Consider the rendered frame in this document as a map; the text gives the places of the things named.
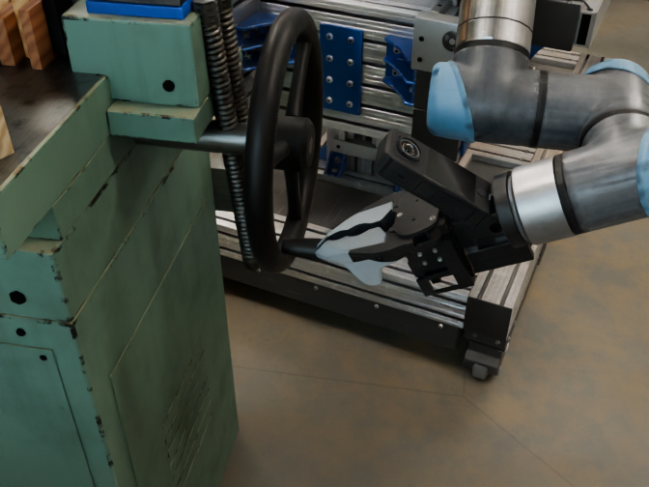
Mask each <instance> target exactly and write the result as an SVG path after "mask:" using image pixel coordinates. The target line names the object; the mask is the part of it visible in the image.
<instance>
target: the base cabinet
mask: <svg viewBox="0 0 649 487"><path fill-rule="evenodd" d="M238 432H239V421H238V412H237V403H236V394H235V385H234V376H233V367H232V358H231V349H230V340H229V331H228V322H227V313H226V304H225V296H224V286H223V277H222V269H221V260H220V250H219V241H218V233H217V223H216V214H215V205H214V197H213V187H212V171H211V162H210V152H203V151H193V150H184V149H182V151H181V152H180V154H179V155H178V157H177V158H176V160H175V162H174V163H173V165H172V166H171V168H170V169H169V171H168V172H167V174H166V176H165V177H164V179H163V180H162V182H161V183H160V185H159V187H158V188H157V190H156V191H155V193H154V195H153V196H152V198H151V200H150V201H149V203H148V204H147V206H146V207H145V209H144V210H143V212H142V214H141V215H140V216H139V217H138V219H137V220H136V222H135V223H134V225H133V227H132V228H131V230H130V231H129V233H128V234H127V236H126V238H125V240H124V241H123V243H122V244H121V246H120V247H119V249H118V251H117V252H116V254H115V255H114V257H113V258H112V260H111V261H110V263H109V265H108V266H107V268H106V269H105V271H104V272H103V274H102V275H101V277H100V279H99V281H98V282H97V284H96V285H95V287H94V288H93V290H92V292H91V293H90V295H89V296H88V298H87V299H86V300H85V301H84V303H83V305H82V306H81V308H80V309H79V311H78V312H77V314H76V316H75V317H74V319H73V320H72V321H71V322H61V321H54V320H47V319H40V318H33V317H26V316H19V315H12V314H5V313H0V487H219V486H220V483H221V480H222V477H223V474H224V472H225V469H226V466H227V463H228V460H229V458H230V455H231V452H232V449H233V446H234V443H235V440H236V437H237V434H238Z"/></svg>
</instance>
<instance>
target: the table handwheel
mask: <svg viewBox="0 0 649 487"><path fill-rule="evenodd" d="M295 42H296V56H295V63H294V70H293V77H292V83H291V88H290V94H289V98H288V103H287V109H286V114H285V116H284V115H278V113H279V106H280V100H281V94H282V89H283V84H284V79H285V74H286V70H287V67H288V63H289V59H290V55H291V52H292V49H293V46H294V44H295ZM323 109H324V74H323V58H322V50H321V44H320V38H319V33H318V29H317V26H316V24H315V22H314V19H313V17H312V16H311V15H310V14H309V13H308V12H307V11H305V10H304V9H303V8H300V7H291V8H288V9H286V10H284V11H283V12H281V13H280V14H279V16H278V17H277V18H276V19H275V20H274V21H273V22H272V24H271V26H270V28H269V30H268V34H267V36H266V39H265V42H264V44H263V47H262V51H261V54H260V57H259V61H258V65H257V69H256V72H255V77H254V82H253V87H252V92H251V98H250V104H249V111H248V118H247V123H239V122H238V123H239V124H238V126H237V127H236V128H235V129H233V130H231V131H221V130H219V129H218V128H217V127H216V125H217V123H216V121H215V120H211V121H210V123H209V124H208V126H207V128H206V129H205V131H204V132H203V134H202V136H201V137H200V139H199V140H198V142H197V143H195V144H193V143H183V142H174V141H164V140H154V139H145V138H134V140H135V142H136V144H138V145H145V146H155V147H164V148H174V149H184V150H193V151H203V152H213V153H222V154H233V155H242V156H244V173H243V191H244V211H245V221H246V228H247V235H248V240H249V243H250V247H251V251H252V254H253V256H254V258H255V260H256V262H257V263H258V265H259V266H260V267H261V268H262V269H263V270H264V271H266V272H270V273H280V272H283V271H285V270H286V269H287V268H289V267H290V266H291V265H292V263H293V262H294V261H295V259H296V257H295V256H292V255H288V254H284V253H282V252H281V245H282V241H283V239H292V238H304V235H305V232H306V228H307V225H308V221H309V216H310V213H311V209H312V204H313V199H314V193H315V187H316V182H317V175H318V168H319V160H320V150H321V141H322V128H323ZM273 169H277V170H284V175H285V182H286V189H287V198H288V213H287V217H286V220H285V224H284V227H283V230H282V232H281V235H280V237H279V239H278V240H276V234H275V226H274V214H273Z"/></svg>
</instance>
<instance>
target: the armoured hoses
mask: <svg viewBox="0 0 649 487"><path fill-rule="evenodd" d="M231 4H232V2H231V0H192V5H193V10H194V12H195V13H197V14H199V15H200V17H201V21H202V22H201V24H202V30H203V37H204V43H205V49H206V55H207V58H206V59H207V61H208V62H207V65H208V72H209V78H210V83H211V85H210V87H211V93H212V103H213V108H214V117H215V121H216V123H217V125H216V127H217V128H218V129H219V130H221V131H231V130H233V129H235V128H236V127H237V126H238V124H239V123H247V118H248V111H249V107H248V105H249V104H248V102H247V101H248V98H247V94H246V92H245V91H246V89H245V87H244V86H245V83H244V82H243V81H244V78H243V72H242V70H243V68H242V67H241V65H242V63H241V61H240V59H241V58H240V52H239V46H238V43H239V42H238V41H237V37H238V36H237V35H236V32H237V31H236V29H235V27H236V25H235V23H234V21H235V20H234V18H233V15H234V14H233V12H232V9H233V8H232V6H231ZM238 122H239V123H238ZM222 156H223V161H224V166H225V171H226V176H227V178H226V179H227V181H228V183H227V184H228V188H229V190H230V191H229V192H230V197H231V202H232V207H233V212H234V219H235V223H236V227H237V232H238V236H239V237H238V239H239V243H240V251H241V258H242V261H243V264H244V266H245V267H246V268H247V269H248V270H249V271H253V272H254V271H256V270H258V269H259V268H260V266H259V265H258V263H257V262H256V260H255V258H254V256H253V254H252V251H251V247H250V243H249V240H248V235H247V228H246V221H245V211H244V191H243V173H244V156H242V155H233V154H222Z"/></svg>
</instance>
